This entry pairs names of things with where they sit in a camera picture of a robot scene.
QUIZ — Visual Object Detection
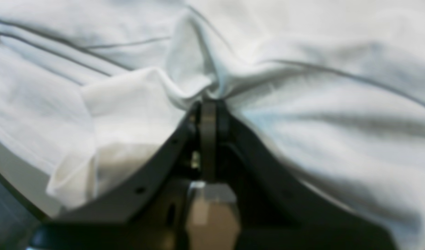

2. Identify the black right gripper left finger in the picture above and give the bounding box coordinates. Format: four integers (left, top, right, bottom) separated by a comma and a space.
28, 102, 201, 250

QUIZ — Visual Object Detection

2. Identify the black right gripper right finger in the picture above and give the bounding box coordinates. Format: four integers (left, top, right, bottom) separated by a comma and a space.
202, 101, 396, 250

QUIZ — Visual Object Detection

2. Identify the white t-shirt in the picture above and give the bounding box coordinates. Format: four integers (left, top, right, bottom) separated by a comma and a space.
0, 0, 425, 250

